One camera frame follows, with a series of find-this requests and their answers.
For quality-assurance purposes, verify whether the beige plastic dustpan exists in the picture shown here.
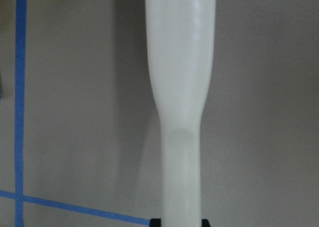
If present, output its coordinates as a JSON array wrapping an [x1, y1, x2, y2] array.
[[0, 70, 3, 100]]

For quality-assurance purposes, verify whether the beige hand brush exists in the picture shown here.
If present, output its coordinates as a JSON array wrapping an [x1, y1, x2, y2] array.
[[145, 0, 216, 227]]

